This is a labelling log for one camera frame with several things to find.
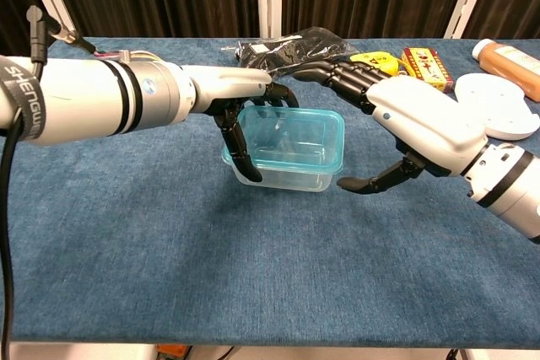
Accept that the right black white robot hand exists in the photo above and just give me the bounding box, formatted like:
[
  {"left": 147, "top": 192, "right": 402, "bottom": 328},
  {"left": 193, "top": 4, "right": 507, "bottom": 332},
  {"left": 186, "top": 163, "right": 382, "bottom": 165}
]
[{"left": 290, "top": 59, "right": 490, "bottom": 196}]

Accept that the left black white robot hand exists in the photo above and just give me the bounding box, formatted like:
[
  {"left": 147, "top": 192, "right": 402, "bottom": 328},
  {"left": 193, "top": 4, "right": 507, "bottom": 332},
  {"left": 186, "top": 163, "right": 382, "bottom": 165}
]
[{"left": 187, "top": 65, "right": 301, "bottom": 185}]

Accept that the transparent blue plastic lid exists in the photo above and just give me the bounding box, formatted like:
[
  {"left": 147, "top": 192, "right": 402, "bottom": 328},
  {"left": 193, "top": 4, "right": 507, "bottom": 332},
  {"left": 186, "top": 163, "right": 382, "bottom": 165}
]
[{"left": 221, "top": 105, "right": 347, "bottom": 176}]

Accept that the clear plastic container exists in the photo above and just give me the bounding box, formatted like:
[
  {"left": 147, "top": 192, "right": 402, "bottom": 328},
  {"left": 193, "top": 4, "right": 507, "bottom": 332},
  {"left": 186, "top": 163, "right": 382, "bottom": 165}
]
[{"left": 227, "top": 157, "right": 335, "bottom": 194}]

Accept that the red yellow printed carton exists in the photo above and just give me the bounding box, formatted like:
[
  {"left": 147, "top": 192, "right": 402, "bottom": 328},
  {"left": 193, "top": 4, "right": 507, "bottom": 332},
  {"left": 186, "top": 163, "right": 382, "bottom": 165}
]
[{"left": 399, "top": 46, "right": 455, "bottom": 94}]

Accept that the yellow tape measure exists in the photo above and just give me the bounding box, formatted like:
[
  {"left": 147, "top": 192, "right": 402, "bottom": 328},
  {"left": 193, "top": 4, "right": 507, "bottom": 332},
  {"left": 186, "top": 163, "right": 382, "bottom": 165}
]
[{"left": 349, "top": 51, "right": 404, "bottom": 78}]

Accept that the white oval board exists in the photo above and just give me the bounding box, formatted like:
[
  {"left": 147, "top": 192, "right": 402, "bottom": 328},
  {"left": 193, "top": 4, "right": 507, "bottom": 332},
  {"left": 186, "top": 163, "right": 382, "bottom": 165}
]
[{"left": 453, "top": 73, "right": 540, "bottom": 142}]

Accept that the black item in plastic bag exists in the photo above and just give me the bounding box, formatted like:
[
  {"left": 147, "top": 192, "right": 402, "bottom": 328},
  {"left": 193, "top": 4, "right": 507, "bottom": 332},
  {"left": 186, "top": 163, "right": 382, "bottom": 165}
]
[{"left": 220, "top": 26, "right": 360, "bottom": 79}]

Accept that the brown bottle with white cap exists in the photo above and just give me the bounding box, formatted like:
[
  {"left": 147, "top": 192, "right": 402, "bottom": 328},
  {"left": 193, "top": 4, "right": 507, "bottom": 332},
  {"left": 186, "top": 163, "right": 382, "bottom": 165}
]
[{"left": 471, "top": 38, "right": 540, "bottom": 104}]

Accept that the blue fabric table mat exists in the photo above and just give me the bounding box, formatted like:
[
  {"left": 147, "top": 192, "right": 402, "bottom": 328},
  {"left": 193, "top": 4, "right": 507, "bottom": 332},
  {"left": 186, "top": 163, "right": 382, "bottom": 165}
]
[{"left": 0, "top": 36, "right": 540, "bottom": 347}]

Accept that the orange object under table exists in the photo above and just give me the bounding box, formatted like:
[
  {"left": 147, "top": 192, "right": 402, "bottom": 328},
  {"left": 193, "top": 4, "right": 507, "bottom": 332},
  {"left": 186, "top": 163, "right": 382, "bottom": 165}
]
[{"left": 154, "top": 343, "right": 190, "bottom": 360}]

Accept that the metal connector with thin wires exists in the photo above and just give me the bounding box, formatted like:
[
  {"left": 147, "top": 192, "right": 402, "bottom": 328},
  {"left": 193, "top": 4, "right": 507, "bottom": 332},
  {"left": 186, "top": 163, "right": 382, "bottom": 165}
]
[{"left": 45, "top": 17, "right": 158, "bottom": 62}]

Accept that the black arm cable with plug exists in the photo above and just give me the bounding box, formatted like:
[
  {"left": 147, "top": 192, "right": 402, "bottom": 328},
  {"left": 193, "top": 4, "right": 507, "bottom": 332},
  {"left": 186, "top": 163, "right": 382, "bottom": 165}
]
[{"left": 0, "top": 4, "right": 50, "bottom": 347}]

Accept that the black printed velcro strap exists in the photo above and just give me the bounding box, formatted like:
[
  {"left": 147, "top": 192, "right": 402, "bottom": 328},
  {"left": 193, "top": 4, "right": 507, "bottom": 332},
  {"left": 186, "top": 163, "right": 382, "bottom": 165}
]
[{"left": 0, "top": 56, "right": 48, "bottom": 145}]

